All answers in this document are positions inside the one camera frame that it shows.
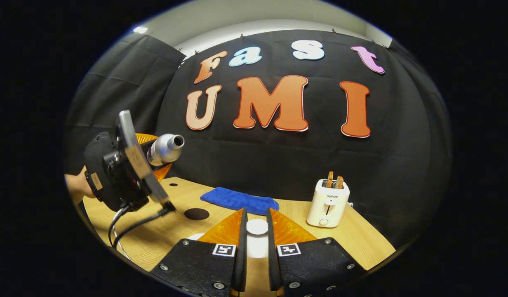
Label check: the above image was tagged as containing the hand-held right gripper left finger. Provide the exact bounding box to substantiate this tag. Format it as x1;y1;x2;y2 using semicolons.
149;207;248;297

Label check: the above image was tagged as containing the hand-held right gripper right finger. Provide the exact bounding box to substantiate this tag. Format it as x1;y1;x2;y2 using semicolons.
266;208;368;297

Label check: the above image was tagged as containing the silver water bottle red label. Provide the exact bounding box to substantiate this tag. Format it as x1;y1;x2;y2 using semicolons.
146;133;185;167

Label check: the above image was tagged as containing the dark brown round coaster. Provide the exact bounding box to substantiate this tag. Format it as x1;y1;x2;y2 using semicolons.
184;208;210;221

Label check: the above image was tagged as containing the blue towel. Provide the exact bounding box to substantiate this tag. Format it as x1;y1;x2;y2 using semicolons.
200;187;280;216

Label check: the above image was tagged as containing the white toaster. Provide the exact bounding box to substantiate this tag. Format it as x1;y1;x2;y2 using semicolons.
306;179;350;228

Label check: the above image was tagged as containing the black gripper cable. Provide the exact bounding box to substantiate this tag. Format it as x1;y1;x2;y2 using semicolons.
108;205;177;259

